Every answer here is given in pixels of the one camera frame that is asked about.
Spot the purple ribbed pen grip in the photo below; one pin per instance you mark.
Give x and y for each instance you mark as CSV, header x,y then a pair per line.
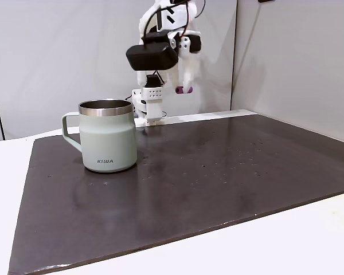
x,y
189,90

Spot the black oval camera box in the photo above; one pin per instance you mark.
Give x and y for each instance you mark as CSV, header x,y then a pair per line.
x,y
150,57

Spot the pale green steel mug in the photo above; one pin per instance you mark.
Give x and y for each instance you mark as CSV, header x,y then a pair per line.
x,y
109,140

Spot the dark grey table mat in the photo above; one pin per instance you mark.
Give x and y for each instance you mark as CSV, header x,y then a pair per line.
x,y
189,186

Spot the black wall fixture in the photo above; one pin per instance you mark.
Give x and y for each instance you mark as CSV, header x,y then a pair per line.
x,y
266,1

